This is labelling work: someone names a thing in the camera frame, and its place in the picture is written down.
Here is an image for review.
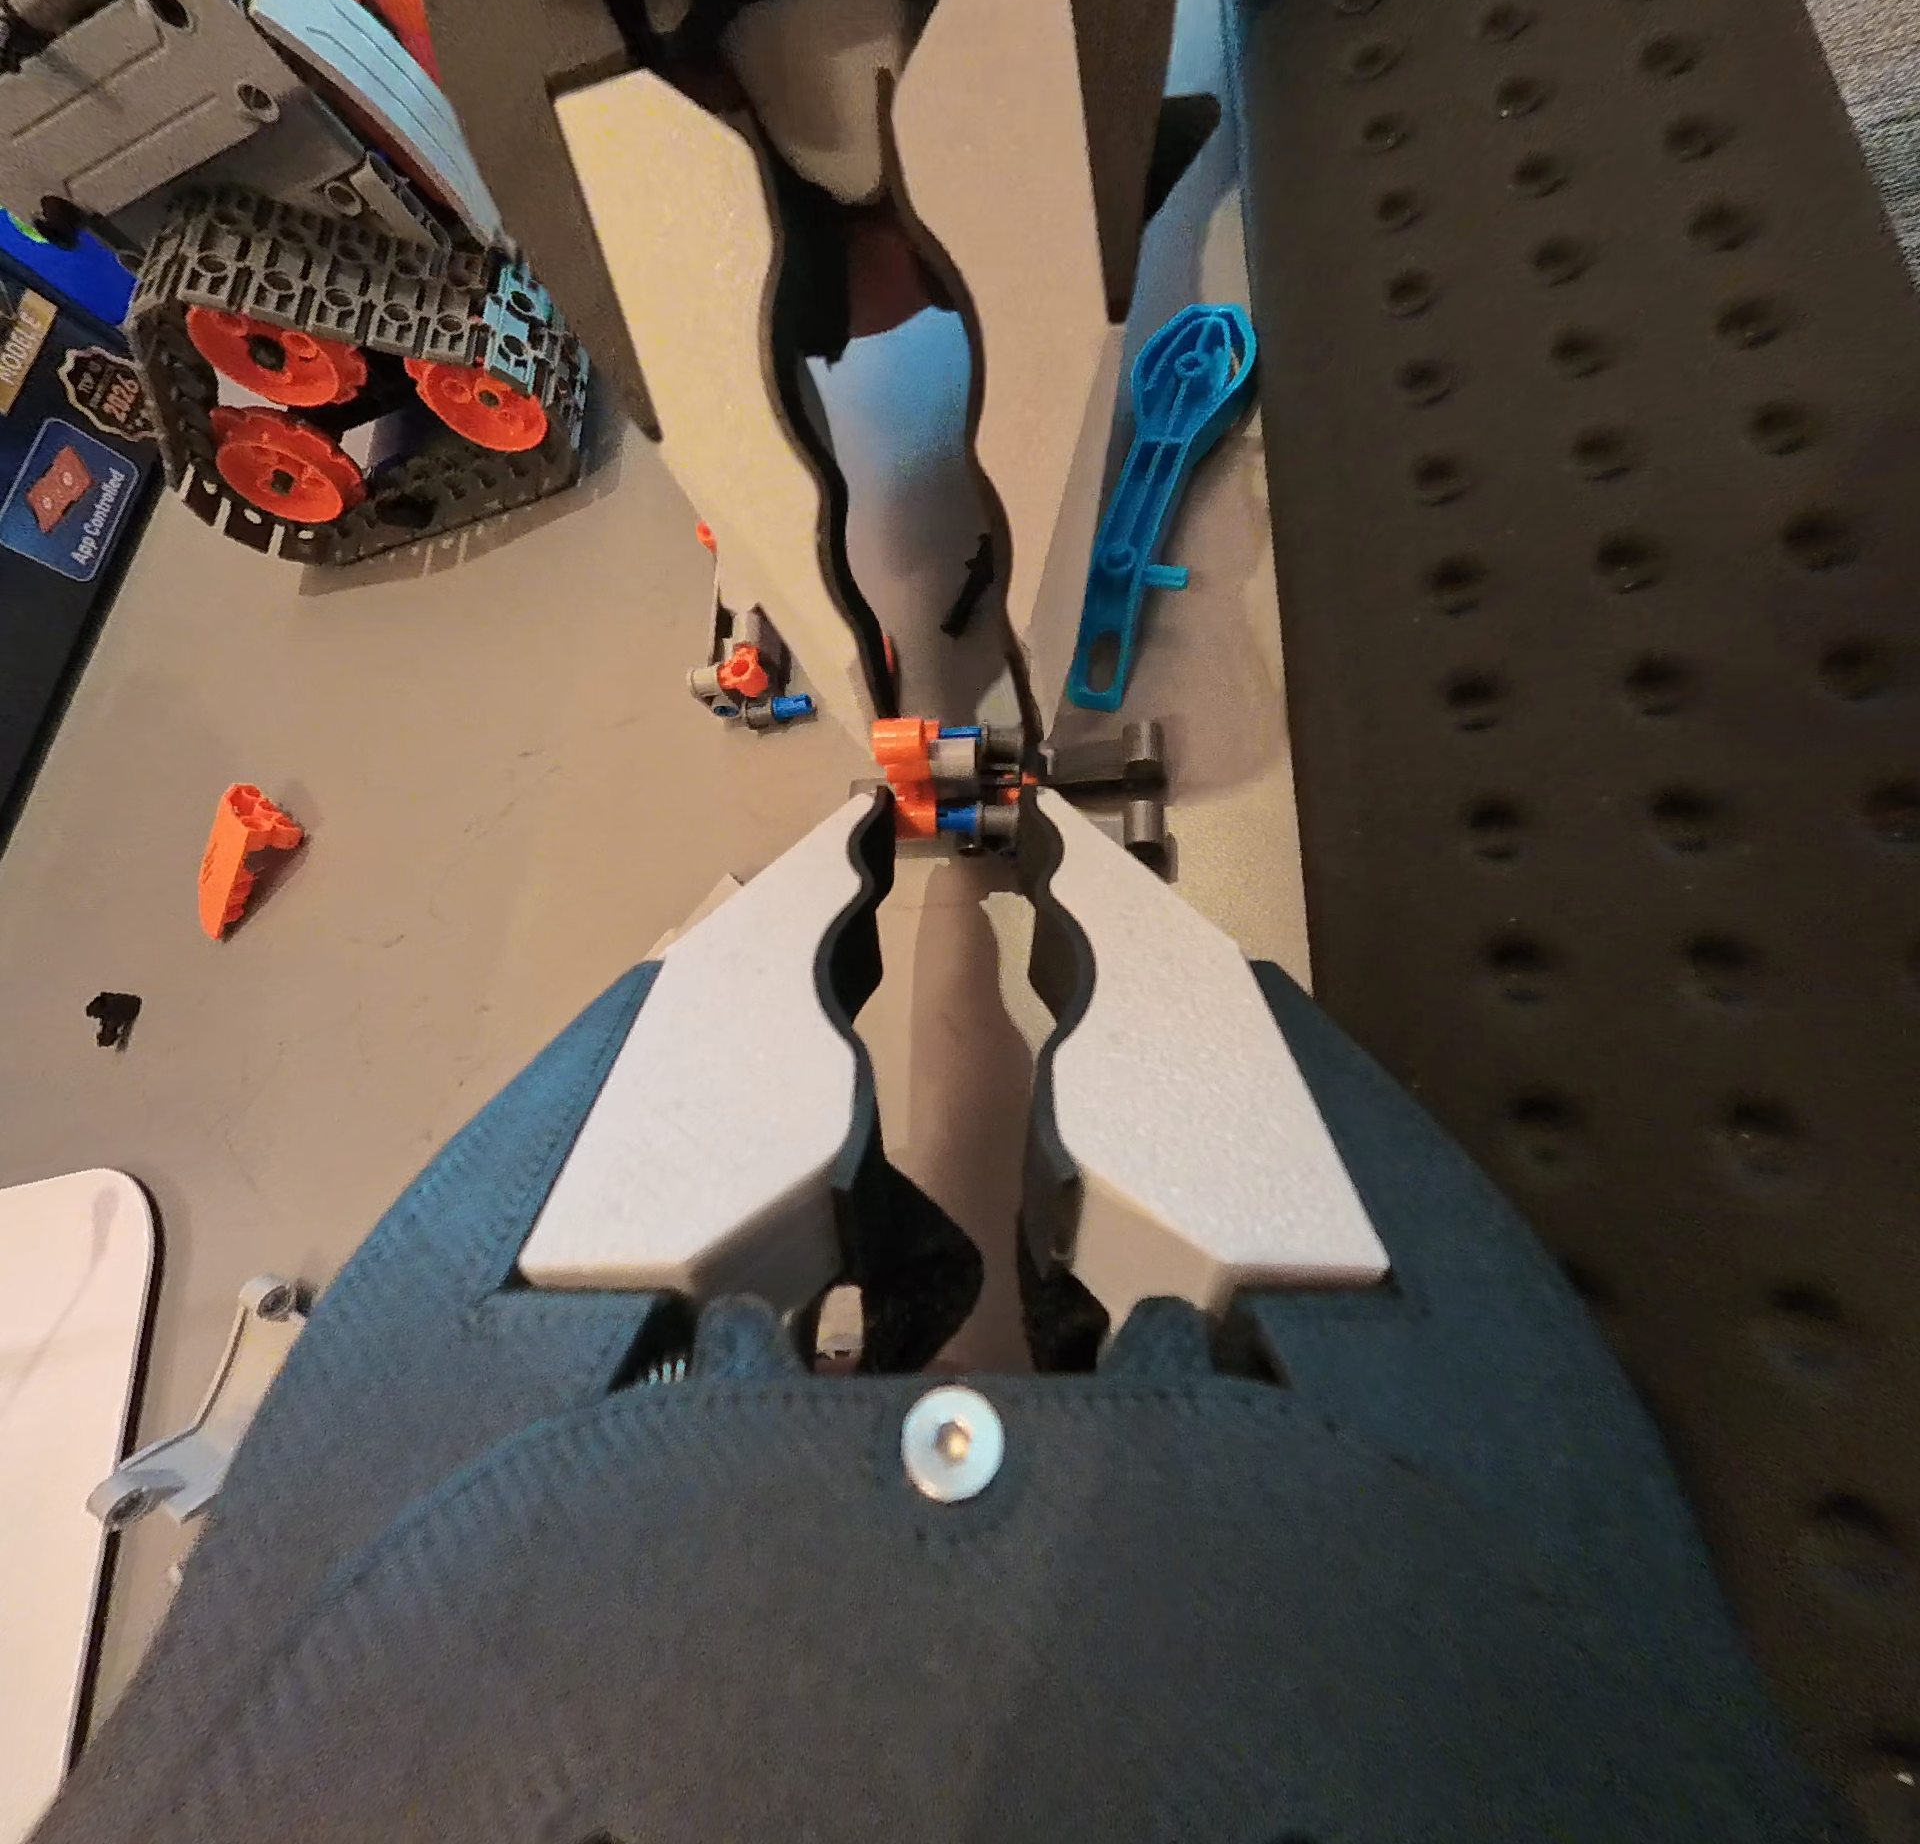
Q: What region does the white book stand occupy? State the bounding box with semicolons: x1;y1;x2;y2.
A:
0;1172;164;1802

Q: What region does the dark blue robot kit box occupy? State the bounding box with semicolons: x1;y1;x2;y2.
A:
0;210;164;827

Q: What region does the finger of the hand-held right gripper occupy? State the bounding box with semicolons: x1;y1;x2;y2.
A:
552;67;902;721
883;0;1129;738

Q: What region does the cyan plastic brick tool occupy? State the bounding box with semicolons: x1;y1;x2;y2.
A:
1065;301;1260;714

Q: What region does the black perforated pad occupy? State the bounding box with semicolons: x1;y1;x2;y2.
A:
1222;0;1920;1844

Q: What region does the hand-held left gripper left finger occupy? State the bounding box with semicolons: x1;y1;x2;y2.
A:
516;790;899;1298

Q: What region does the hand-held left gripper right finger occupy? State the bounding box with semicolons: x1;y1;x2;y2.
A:
1027;790;1396;1302

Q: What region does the grey tracked toy robot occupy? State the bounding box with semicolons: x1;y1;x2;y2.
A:
0;0;589;568

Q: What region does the light grey curved panel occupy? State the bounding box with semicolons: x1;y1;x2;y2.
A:
90;1275;308;1526

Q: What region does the grey white orange brick arm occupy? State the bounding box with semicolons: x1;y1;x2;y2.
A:
687;520;818;729

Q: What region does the orange wedge brick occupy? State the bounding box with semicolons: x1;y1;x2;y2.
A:
195;781;306;942

